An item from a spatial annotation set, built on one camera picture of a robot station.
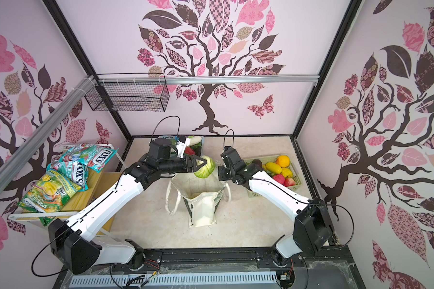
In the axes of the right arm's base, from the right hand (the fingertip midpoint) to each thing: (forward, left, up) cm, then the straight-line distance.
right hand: (221, 168), depth 83 cm
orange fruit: (+11, -34, -9) cm, 37 cm away
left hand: (-5, +8, +10) cm, 14 cm away
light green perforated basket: (+14, -25, -12) cm, 31 cm away
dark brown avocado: (+11, -20, -9) cm, 24 cm away
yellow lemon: (+5, -35, -11) cm, 37 cm away
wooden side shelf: (-15, +43, +14) cm, 48 cm away
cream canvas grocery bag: (-16, +8, +5) cm, 19 cm away
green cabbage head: (-8, +6, +11) cm, 15 cm away
